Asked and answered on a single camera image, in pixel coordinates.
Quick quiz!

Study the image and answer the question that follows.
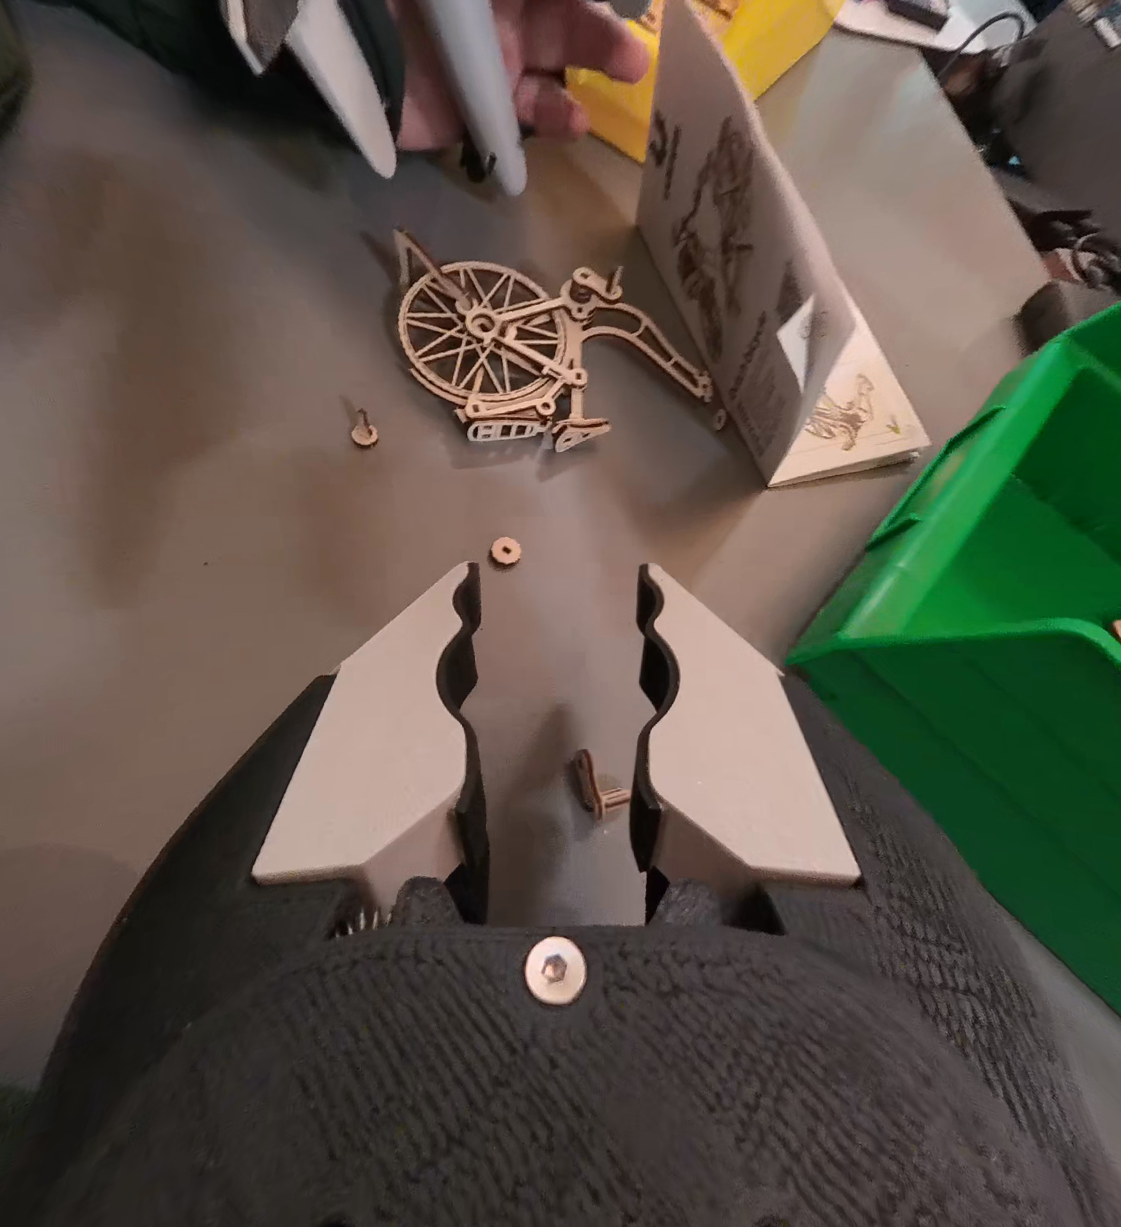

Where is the person's left hand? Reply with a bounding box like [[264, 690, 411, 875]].
[[398, 0, 654, 156]]

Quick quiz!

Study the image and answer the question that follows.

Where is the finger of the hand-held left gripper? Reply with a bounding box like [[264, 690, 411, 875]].
[[422, 0, 531, 197], [223, 0, 401, 180]]

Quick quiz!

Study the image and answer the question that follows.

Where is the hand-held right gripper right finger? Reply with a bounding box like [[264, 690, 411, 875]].
[[630, 563, 862, 888]]

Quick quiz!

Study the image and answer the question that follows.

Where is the wooden bicycle model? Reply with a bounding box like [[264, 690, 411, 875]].
[[393, 229, 715, 453]]

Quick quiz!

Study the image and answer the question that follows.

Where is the small wooden bracket piece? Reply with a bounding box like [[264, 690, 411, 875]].
[[570, 750, 633, 818]]

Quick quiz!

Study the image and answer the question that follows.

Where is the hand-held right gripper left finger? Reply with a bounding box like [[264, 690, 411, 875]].
[[252, 560, 491, 888]]

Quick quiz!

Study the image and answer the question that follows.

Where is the black cable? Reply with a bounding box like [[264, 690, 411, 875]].
[[945, 11, 1013, 73]]

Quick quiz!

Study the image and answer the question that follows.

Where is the yellow box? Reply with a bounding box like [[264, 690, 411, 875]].
[[565, 0, 846, 159]]

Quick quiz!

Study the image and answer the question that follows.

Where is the dark chair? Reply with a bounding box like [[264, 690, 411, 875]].
[[990, 0, 1121, 288]]

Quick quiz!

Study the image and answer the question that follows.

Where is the grey desk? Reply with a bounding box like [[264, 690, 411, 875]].
[[0, 0, 1121, 1227]]

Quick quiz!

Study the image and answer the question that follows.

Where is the green plastic bin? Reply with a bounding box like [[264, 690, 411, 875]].
[[786, 278, 1121, 1066]]

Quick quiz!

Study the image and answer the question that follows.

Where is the grey instruction booklet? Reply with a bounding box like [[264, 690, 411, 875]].
[[638, 0, 932, 488]]

